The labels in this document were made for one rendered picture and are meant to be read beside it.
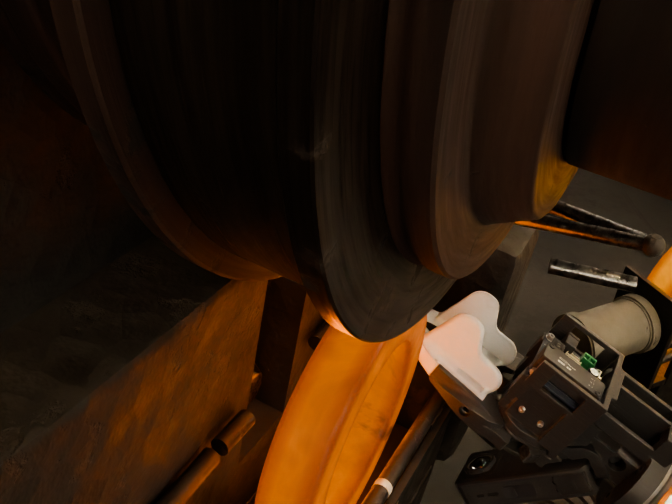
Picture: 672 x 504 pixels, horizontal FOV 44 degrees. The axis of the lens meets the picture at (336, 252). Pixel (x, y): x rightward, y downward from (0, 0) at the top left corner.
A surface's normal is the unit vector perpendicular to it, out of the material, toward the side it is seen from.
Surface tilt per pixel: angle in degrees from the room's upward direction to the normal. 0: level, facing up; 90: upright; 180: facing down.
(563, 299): 0
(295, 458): 66
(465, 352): 89
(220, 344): 90
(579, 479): 89
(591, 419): 90
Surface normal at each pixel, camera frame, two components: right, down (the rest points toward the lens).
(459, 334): -0.48, 0.38
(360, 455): -0.06, -0.52
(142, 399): 0.88, 0.37
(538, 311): 0.18, -0.83
